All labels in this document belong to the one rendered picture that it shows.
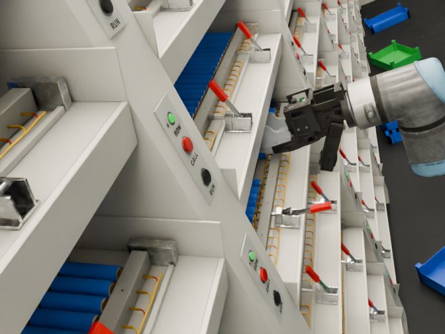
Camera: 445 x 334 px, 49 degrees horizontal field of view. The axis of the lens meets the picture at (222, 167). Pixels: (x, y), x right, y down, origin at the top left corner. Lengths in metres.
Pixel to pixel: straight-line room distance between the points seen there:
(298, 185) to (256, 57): 0.26
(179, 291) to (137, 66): 0.23
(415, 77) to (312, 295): 0.44
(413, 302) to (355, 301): 0.66
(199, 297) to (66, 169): 0.20
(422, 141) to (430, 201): 1.30
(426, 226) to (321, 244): 1.07
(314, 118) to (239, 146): 0.24
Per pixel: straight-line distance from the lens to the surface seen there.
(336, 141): 0.95
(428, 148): 0.95
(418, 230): 2.10
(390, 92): 0.89
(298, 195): 0.91
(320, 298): 0.97
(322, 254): 1.06
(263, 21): 1.13
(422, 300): 1.87
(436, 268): 1.95
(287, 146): 0.93
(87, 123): 0.42
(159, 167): 0.47
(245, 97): 0.84
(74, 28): 0.44
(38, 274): 0.33
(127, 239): 0.55
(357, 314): 1.21
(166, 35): 0.59
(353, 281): 1.27
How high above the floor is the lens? 1.41
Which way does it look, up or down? 27 degrees down
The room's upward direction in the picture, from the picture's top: 29 degrees counter-clockwise
